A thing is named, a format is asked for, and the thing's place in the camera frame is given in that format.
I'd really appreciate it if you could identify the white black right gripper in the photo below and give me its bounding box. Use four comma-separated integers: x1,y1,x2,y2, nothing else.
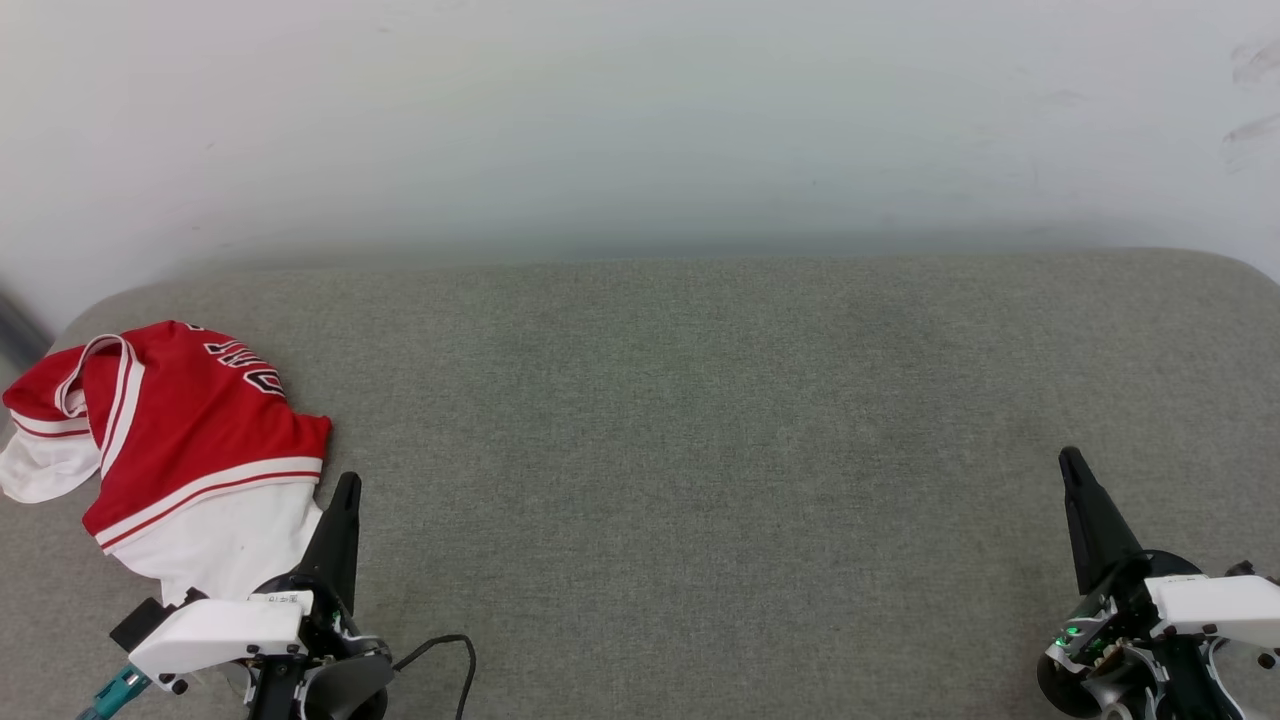
1045,446,1280,720

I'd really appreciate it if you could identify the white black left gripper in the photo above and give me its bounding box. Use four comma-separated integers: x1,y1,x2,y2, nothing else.
128,472,393,720

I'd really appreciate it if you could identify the red and white jersey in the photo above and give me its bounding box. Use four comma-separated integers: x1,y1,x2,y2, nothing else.
0,320,333,607

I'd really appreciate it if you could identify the grey fabric sofa seat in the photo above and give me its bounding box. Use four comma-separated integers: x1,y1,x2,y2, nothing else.
0,248,1280,720

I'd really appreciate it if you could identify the thin black cable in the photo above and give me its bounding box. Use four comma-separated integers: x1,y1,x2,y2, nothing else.
390,634,477,720

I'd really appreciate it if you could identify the teal camera cable connector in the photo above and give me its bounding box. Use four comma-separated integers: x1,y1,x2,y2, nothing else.
76,664,153,720

